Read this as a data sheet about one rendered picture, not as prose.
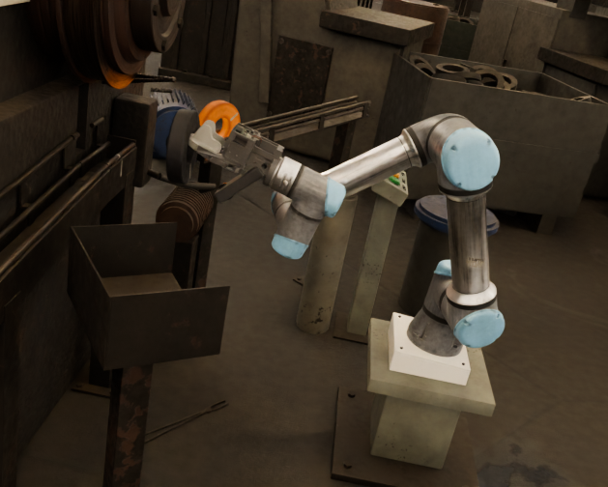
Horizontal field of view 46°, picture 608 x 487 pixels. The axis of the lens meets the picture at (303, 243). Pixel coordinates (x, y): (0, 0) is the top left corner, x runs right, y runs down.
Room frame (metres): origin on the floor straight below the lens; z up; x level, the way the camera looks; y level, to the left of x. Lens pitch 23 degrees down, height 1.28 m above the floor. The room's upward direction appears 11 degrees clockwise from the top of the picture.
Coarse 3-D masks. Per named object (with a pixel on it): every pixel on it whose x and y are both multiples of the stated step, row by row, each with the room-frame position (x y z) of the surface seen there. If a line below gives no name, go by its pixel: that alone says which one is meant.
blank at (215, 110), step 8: (208, 104) 2.04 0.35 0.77; (216, 104) 2.03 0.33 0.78; (224, 104) 2.05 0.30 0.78; (232, 104) 2.08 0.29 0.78; (200, 112) 2.02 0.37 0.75; (208, 112) 2.01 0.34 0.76; (216, 112) 2.03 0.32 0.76; (224, 112) 2.06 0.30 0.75; (232, 112) 2.08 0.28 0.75; (200, 120) 2.00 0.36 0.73; (216, 120) 2.03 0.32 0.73; (224, 120) 2.09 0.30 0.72; (232, 120) 2.08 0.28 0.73; (240, 120) 2.11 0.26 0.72; (224, 128) 2.09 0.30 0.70; (232, 128) 2.09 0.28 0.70; (224, 136) 2.07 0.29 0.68
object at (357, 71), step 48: (240, 0) 4.43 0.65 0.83; (288, 0) 4.32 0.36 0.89; (336, 0) 4.42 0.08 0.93; (240, 48) 4.39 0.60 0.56; (288, 48) 4.30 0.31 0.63; (336, 48) 4.23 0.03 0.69; (384, 48) 4.16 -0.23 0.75; (240, 96) 4.38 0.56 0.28; (288, 96) 4.28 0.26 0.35; (336, 96) 4.22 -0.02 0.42; (384, 96) 4.15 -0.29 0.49; (288, 144) 4.28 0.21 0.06
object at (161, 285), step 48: (96, 240) 1.19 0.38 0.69; (144, 240) 1.24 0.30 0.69; (96, 288) 1.01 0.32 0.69; (144, 288) 1.20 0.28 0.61; (192, 288) 1.03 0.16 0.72; (96, 336) 1.00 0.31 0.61; (144, 336) 0.99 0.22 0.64; (192, 336) 1.03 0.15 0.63; (144, 384) 1.12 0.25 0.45; (144, 432) 1.13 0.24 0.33
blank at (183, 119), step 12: (180, 120) 1.40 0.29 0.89; (192, 120) 1.43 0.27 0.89; (180, 132) 1.37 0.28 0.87; (192, 132) 1.45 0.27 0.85; (168, 144) 1.36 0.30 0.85; (180, 144) 1.36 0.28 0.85; (168, 156) 1.36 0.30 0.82; (180, 156) 1.36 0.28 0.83; (192, 156) 1.46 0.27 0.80; (168, 168) 1.36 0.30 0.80; (180, 168) 1.36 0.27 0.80; (192, 168) 1.47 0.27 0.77; (180, 180) 1.38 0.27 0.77
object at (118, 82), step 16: (64, 0) 1.40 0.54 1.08; (80, 0) 1.40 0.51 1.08; (96, 0) 1.40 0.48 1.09; (64, 16) 1.41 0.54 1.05; (80, 16) 1.40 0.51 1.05; (96, 16) 1.40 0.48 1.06; (80, 32) 1.41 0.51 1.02; (96, 32) 1.41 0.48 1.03; (80, 48) 1.44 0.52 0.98; (96, 48) 1.42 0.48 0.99; (80, 64) 1.47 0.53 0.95; (96, 64) 1.44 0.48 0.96; (112, 80) 1.53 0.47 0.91; (128, 80) 1.63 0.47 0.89
